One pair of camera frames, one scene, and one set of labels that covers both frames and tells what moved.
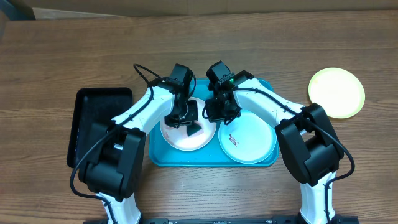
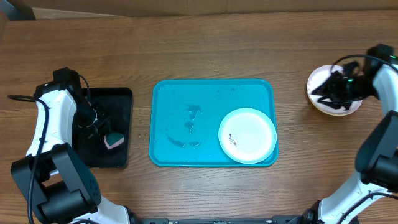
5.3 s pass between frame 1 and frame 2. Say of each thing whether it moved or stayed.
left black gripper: moved
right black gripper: moved
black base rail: stayed
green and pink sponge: moved
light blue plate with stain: stayed
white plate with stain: moved
